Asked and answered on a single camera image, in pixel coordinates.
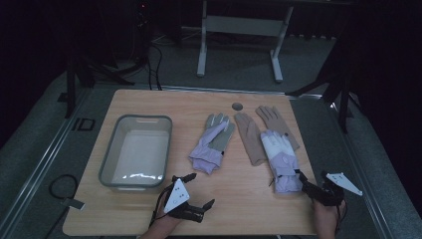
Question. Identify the purple and white ski glove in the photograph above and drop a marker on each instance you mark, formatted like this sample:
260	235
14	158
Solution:
282	159

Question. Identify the grey plastic bin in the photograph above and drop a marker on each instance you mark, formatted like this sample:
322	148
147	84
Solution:
139	156

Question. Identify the white metal desk frame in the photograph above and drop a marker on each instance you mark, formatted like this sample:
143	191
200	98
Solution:
244	26

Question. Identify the black device with red light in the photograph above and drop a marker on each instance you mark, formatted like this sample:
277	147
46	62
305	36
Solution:
143	20

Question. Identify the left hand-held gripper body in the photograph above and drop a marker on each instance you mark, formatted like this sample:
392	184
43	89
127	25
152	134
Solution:
176	196

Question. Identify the plain beige glove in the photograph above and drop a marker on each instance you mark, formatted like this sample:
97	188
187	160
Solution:
249	137

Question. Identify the grey tape piece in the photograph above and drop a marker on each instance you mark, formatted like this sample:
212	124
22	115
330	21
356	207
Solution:
74	203

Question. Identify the person's right hand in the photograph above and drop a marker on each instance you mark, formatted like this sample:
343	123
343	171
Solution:
326	219

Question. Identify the person's left hand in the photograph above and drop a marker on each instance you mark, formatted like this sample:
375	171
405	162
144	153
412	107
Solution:
166	219

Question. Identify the purple glove with grey palm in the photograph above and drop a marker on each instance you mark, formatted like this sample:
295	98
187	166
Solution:
209	149

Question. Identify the black tripod stand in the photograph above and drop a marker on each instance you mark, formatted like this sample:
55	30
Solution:
343	96
71	83

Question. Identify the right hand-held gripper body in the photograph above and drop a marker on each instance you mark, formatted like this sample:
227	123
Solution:
328	195

